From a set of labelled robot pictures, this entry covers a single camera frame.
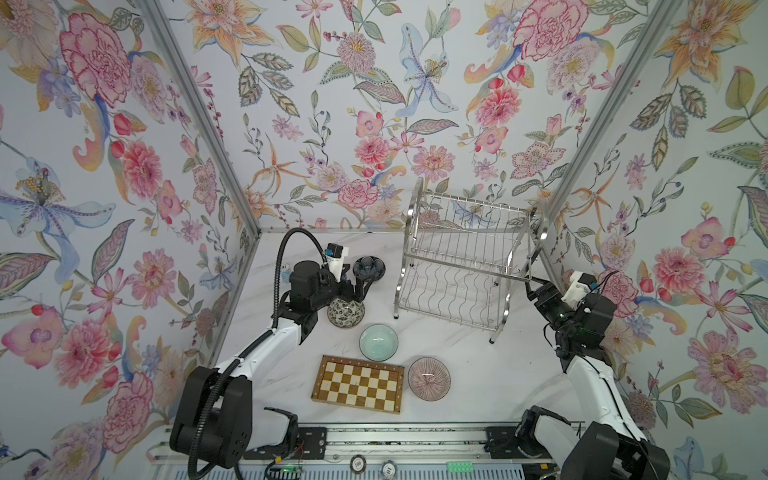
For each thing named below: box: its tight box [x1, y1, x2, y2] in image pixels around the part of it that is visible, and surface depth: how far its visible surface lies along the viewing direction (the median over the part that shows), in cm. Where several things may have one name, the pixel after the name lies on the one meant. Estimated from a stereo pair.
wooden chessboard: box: [311, 355, 405, 414], surface depth 82 cm
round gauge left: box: [350, 454, 367, 474], surface depth 73 cm
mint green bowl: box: [359, 323, 399, 362], surface depth 90 cm
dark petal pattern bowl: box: [353, 255, 386, 282], surface depth 108 cm
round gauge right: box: [380, 460, 398, 479], surface depth 68 cm
